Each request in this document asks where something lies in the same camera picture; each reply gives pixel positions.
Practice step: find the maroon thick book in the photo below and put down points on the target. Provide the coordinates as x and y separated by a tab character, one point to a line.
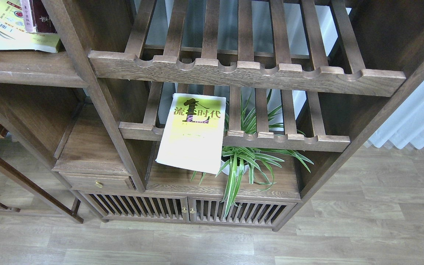
36	18

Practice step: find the left slatted cabinet door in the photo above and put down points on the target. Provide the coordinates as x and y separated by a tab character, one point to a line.
140	207

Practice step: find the green blue illustrated book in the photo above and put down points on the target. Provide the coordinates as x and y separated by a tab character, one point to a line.
13	35

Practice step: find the white plant pot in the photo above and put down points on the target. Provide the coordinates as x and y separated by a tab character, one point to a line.
226	166

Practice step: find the slatted cabinet door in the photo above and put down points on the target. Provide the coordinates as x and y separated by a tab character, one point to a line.
140	207
245	212

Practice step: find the white curtain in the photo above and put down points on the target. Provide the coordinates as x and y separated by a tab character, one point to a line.
405	125

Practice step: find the wooden drawer brass knob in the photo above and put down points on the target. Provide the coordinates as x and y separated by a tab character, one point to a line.
82	181

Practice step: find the green spider plant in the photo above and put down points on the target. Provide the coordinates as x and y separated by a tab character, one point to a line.
254	157

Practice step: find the dark wooden bookshelf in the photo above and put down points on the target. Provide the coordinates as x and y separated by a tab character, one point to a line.
338	68

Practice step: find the yellow white book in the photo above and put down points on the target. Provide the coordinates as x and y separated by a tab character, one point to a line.
193	135

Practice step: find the right slatted cabinet door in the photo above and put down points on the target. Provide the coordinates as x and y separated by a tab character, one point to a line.
245	212

